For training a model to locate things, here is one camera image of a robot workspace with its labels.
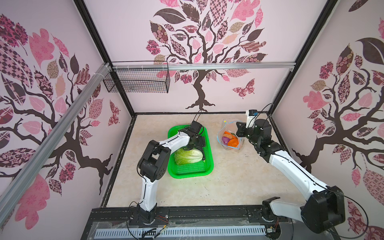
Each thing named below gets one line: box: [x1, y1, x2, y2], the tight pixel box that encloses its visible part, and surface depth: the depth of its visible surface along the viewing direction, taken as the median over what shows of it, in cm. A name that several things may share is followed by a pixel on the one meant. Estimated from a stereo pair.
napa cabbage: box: [174, 148, 204, 166], surface depth 88 cm
